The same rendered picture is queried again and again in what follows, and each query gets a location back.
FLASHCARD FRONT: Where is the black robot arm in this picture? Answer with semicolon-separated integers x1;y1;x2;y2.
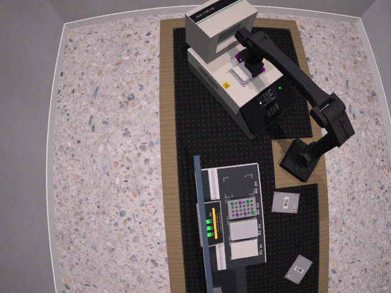
235;27;355;173

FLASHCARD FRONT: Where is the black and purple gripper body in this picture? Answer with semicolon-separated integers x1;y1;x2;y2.
238;48;264;76

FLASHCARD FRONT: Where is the white pcr plate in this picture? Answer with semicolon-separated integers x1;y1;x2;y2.
230;239;258;259
231;62;252;84

